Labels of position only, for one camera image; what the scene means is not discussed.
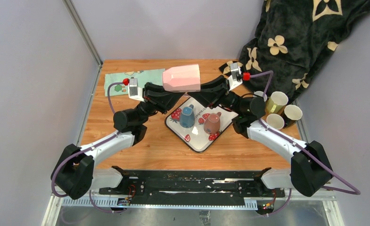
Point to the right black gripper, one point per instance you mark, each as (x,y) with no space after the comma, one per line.
(213,93)

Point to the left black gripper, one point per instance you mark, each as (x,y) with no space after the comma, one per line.
(149,94)

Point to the light pink faceted mug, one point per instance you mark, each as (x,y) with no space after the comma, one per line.
(184,78)

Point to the blue dotted mug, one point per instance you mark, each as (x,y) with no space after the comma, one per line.
(187,118)

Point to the yellow-green faceted mug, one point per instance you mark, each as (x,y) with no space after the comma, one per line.
(276,102)

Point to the pink tall mug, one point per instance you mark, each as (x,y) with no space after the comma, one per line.
(275,120)

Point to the black glossy mug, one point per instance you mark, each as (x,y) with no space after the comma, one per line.
(291,114)

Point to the grey-blue small mug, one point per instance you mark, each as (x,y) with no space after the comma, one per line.
(260,94)

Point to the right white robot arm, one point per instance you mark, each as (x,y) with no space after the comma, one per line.
(309,169)

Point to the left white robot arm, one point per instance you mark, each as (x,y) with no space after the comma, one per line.
(75,173)

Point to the dusty pink faceted mug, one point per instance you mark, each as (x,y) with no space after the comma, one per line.
(212,122)

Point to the strawberry print white tray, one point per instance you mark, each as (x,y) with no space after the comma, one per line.
(195,137)

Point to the black floral plush blanket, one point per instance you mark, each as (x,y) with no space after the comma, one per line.
(295,39)

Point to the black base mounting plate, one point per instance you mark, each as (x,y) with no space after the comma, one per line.
(192,188)

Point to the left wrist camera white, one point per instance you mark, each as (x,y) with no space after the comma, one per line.
(135,92)

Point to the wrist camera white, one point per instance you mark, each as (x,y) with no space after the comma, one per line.
(235,78)
(135,92)

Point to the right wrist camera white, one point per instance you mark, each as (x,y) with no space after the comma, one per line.
(235,78)

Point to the aluminium frame post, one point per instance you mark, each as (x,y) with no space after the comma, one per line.
(83,31)

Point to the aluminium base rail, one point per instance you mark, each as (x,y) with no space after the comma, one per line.
(97,209)

